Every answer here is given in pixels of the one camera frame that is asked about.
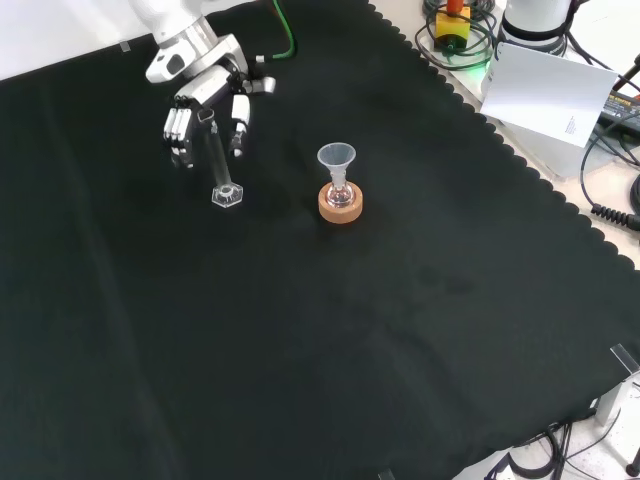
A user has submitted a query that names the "round-bottom glass flask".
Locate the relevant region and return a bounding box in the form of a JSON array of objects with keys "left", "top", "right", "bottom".
[{"left": 327, "top": 180, "right": 354, "bottom": 211}]

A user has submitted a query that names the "black bench cloth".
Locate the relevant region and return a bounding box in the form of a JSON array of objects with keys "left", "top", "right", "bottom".
[{"left": 0, "top": 0, "right": 640, "bottom": 480}]

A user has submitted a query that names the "clear glass graduated cylinder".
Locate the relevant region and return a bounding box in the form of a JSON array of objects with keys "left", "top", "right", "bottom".
[{"left": 196, "top": 107, "right": 245, "bottom": 209}]

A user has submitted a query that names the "clear plastic funnel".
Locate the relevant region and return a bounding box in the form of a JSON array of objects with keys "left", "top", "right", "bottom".
[{"left": 316, "top": 143, "right": 358, "bottom": 187}]

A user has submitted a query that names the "white wrist camera shell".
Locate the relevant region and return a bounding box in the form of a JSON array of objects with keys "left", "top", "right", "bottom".
[{"left": 145, "top": 38, "right": 197, "bottom": 85}]

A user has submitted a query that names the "grey box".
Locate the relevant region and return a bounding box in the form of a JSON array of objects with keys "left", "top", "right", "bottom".
[{"left": 492, "top": 117, "right": 602, "bottom": 180}]

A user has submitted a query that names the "yellow stop button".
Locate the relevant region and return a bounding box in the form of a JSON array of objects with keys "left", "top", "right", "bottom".
[{"left": 433, "top": 0, "right": 473, "bottom": 54}]

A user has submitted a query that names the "black power adapter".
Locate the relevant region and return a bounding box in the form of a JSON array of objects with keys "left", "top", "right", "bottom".
[{"left": 598, "top": 88, "right": 640, "bottom": 127}]

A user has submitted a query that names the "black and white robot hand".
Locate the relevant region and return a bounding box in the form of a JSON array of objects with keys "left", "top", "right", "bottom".
[{"left": 162, "top": 55, "right": 278, "bottom": 169}]

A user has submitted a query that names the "black coiled cable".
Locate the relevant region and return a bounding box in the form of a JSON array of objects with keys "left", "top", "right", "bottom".
[{"left": 579, "top": 127, "right": 640, "bottom": 230}]

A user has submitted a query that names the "pale board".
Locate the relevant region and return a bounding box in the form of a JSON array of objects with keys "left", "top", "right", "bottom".
[{"left": 479, "top": 41, "right": 620, "bottom": 149}]

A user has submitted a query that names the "green cable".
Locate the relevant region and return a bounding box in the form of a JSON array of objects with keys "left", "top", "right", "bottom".
[{"left": 255, "top": 0, "right": 298, "bottom": 64}]

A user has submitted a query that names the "clear tape strip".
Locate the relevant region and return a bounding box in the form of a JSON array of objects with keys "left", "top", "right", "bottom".
[{"left": 609, "top": 343, "right": 640, "bottom": 375}]

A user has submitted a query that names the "cork ring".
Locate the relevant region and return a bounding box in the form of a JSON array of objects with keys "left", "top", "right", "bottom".
[{"left": 317, "top": 181, "right": 364, "bottom": 224}]

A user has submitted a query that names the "grey metal bracket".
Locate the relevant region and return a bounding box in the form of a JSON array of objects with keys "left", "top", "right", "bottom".
[{"left": 593, "top": 368, "right": 640, "bottom": 427}]

